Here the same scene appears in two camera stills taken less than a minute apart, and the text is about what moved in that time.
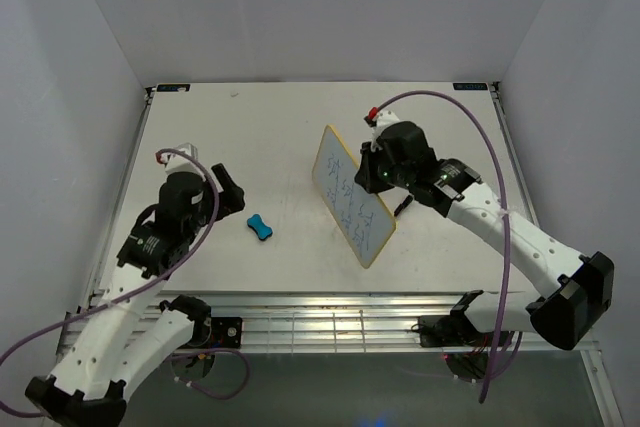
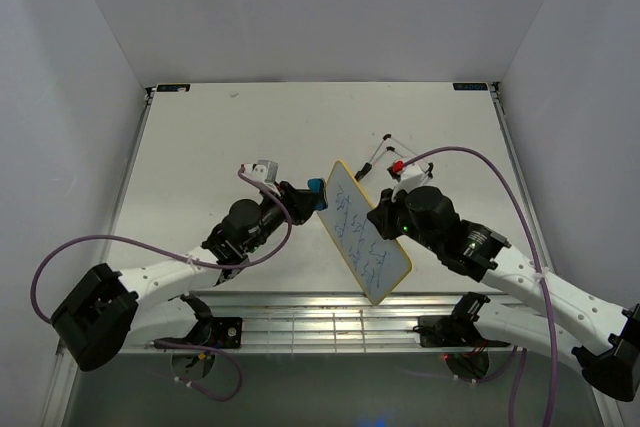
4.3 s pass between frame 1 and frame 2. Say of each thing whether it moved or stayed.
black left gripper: moved
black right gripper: moved
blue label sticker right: stayed
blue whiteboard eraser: moved
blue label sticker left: stayed
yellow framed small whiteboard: moved
